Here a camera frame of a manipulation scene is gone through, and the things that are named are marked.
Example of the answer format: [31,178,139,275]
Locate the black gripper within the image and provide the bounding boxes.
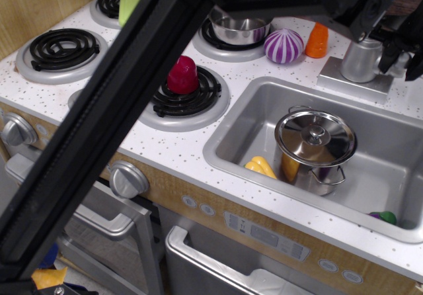
[370,0,423,81]

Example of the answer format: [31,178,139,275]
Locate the silver faucet lever handle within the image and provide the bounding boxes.
[379,52,412,78]

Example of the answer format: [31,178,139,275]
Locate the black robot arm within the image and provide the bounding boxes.
[1,0,393,284]

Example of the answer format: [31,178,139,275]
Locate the silver toy faucet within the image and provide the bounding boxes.
[317,39,399,105]

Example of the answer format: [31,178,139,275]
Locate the orange toy carrot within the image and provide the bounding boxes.
[305,22,328,58]

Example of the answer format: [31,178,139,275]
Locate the purple striped toy onion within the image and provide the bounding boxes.
[264,28,304,64]

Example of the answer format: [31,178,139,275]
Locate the steel pot with lid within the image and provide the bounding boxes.
[274,105,358,196]

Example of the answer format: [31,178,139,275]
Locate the grey toy sink basin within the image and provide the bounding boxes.
[204,77,422,243]

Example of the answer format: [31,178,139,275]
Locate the green purple toy eggplant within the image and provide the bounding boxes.
[368,211,397,226]

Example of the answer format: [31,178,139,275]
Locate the small steel bowl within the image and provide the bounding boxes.
[208,9,273,46]

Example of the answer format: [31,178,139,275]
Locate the yellow toy banana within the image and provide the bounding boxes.
[244,156,277,179]

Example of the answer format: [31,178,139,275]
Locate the red toy strawberry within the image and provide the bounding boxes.
[167,56,199,95]

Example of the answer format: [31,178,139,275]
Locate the front right black burner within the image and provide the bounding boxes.
[138,66,230,132]

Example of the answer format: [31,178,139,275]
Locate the silver dishwasher door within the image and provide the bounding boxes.
[165,225,339,295]

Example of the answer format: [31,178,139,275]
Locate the silver front oven knob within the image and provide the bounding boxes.
[109,160,150,199]

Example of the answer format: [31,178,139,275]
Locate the silver oven knob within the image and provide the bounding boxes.
[109,160,150,199]
[1,112,38,146]

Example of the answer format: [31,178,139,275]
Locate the rear left black burner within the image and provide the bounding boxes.
[90,0,121,30]

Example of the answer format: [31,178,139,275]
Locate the silver stovetop knob front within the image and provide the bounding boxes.
[67,89,83,109]

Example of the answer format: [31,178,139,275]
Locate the silver oven door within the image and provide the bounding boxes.
[4,152,165,295]

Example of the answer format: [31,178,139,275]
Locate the front left black burner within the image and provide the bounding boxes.
[16,28,108,85]

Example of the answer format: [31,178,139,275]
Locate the silver left oven knob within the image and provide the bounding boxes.
[1,112,38,146]

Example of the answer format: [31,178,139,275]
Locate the blue object on floor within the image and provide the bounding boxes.
[38,242,59,269]

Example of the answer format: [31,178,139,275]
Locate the yellow cloth on floor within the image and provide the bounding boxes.
[31,267,67,290]

